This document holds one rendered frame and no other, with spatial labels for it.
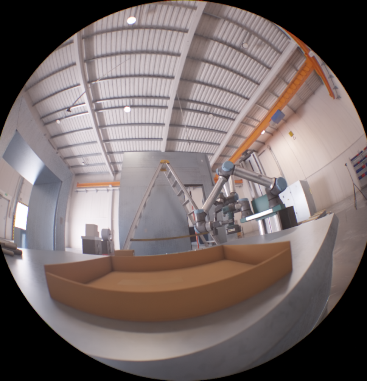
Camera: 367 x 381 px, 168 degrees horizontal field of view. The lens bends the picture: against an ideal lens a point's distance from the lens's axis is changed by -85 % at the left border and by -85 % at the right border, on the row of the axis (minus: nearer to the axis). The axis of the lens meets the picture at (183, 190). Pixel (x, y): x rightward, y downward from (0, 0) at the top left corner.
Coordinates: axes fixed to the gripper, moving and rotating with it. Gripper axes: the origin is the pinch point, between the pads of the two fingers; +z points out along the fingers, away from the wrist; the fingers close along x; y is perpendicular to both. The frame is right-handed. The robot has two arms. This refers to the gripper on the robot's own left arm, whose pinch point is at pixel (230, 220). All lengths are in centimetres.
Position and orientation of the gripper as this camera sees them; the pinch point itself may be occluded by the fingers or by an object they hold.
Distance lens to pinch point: 103.6
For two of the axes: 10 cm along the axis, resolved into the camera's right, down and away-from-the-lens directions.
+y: -1.3, -9.2, 3.7
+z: 7.7, -3.3, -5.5
